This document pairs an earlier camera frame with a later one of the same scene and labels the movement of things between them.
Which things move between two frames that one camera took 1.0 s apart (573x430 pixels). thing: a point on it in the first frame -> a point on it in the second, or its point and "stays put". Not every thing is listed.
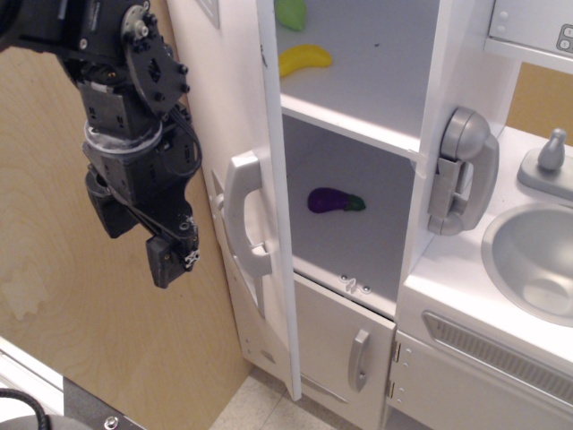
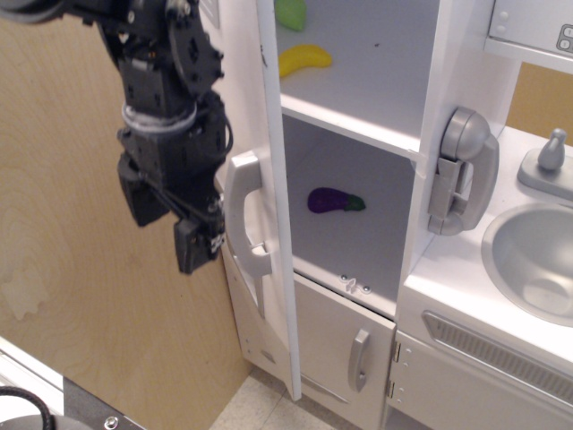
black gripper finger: x=115 y=216 -> x=147 y=202
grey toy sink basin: x=527 y=256 stays put
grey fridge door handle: x=243 y=176 stays put
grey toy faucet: x=549 y=167 stays put
